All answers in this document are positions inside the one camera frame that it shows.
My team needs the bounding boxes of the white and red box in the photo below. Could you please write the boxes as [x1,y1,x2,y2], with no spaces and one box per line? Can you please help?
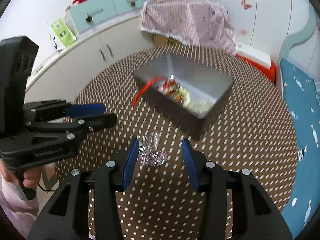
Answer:
[236,44,277,83]

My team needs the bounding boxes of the grey metal jewelry box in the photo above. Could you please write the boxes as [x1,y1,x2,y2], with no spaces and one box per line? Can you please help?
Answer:
[134,53,234,140]

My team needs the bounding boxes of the brown polka dot tablecloth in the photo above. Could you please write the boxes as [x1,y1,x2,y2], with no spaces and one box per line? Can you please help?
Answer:
[53,43,302,240]

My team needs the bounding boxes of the teal drawer unit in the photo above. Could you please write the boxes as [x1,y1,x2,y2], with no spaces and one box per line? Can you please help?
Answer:
[65,0,146,34]

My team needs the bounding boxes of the red cord orange bead bracelet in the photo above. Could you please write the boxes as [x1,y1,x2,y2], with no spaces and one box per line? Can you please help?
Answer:
[131,76,190,106]

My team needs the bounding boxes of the teal bed mattress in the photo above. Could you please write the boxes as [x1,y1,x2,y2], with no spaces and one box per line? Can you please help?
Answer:
[280,59,319,238]

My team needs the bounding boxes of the pink patterned cloth cover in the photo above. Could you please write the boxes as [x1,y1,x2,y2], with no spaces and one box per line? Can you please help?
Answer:
[140,0,236,55]

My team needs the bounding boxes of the person's left hand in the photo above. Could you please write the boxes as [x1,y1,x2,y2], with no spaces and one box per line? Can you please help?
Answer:
[1,159,41,188]

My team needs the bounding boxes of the silver crystal hair clip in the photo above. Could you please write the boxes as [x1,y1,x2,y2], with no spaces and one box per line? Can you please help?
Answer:
[138,132,168,167]

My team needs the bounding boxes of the white cabinet with handles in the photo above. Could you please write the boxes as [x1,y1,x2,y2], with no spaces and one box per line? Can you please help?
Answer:
[24,15,155,102]

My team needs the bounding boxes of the cream bead bracelet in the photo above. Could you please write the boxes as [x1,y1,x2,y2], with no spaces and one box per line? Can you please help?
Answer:
[183,90,213,113]

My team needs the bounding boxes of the green paper bag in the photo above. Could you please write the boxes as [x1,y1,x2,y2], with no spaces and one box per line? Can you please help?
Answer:
[50,18,76,48]

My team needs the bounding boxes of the brown cardboard box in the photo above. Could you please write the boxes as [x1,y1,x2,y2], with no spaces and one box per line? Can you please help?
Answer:
[153,34,180,46]

